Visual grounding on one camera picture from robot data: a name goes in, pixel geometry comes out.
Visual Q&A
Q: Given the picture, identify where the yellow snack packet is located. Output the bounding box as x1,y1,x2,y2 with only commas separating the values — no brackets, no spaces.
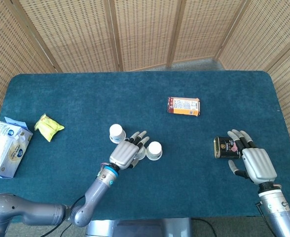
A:
34,113,65,143

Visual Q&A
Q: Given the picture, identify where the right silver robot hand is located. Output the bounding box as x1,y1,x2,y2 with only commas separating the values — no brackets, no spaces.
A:
227,129,278,185

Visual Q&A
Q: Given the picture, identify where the white paper cup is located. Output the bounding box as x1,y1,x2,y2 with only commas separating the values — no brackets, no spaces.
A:
135,145,148,161
109,123,127,144
145,141,163,161

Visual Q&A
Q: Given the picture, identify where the black floor cable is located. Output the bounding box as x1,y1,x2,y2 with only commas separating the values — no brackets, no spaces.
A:
191,218,218,237
60,222,74,237

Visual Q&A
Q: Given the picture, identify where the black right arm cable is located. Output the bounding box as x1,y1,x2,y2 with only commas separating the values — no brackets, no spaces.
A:
255,201,274,229

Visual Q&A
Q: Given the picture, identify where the white tissue pack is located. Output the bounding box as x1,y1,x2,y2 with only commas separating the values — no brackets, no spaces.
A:
0,117,34,179

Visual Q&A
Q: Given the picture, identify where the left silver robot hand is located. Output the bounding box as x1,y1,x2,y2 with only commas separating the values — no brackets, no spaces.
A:
109,130,150,170

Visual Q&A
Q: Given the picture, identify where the grey robot base column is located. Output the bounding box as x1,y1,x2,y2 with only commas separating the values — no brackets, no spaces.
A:
85,218,193,237

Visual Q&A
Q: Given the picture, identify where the blue table cloth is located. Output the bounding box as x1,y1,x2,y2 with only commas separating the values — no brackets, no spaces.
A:
0,71,290,225

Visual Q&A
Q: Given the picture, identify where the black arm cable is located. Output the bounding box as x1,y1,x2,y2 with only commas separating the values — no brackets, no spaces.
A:
255,201,274,229
39,195,86,237

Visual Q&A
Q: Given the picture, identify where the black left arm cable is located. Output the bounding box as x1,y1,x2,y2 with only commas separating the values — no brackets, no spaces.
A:
39,195,86,237

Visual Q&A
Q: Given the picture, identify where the black luncheon meat can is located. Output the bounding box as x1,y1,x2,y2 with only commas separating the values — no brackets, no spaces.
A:
213,136,242,159

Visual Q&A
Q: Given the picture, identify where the orange brown biscuit packet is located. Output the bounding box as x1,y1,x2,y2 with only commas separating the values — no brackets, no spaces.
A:
166,96,201,117

